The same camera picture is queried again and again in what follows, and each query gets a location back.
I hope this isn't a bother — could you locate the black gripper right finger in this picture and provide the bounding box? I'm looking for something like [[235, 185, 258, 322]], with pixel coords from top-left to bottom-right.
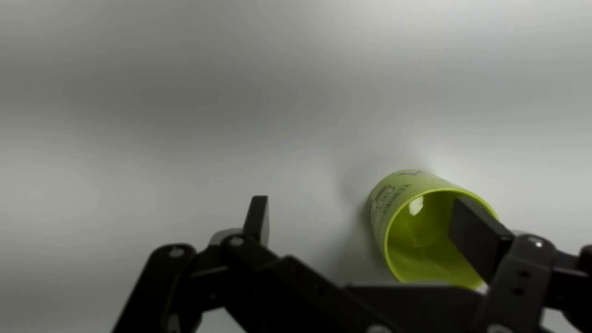
[[446, 196, 592, 333]]

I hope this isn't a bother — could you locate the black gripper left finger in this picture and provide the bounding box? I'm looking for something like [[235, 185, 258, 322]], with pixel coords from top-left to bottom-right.
[[112, 195, 396, 333]]

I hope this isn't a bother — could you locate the yellow-green printed mug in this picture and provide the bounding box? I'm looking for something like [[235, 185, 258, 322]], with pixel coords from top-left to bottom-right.
[[369, 169, 502, 293]]

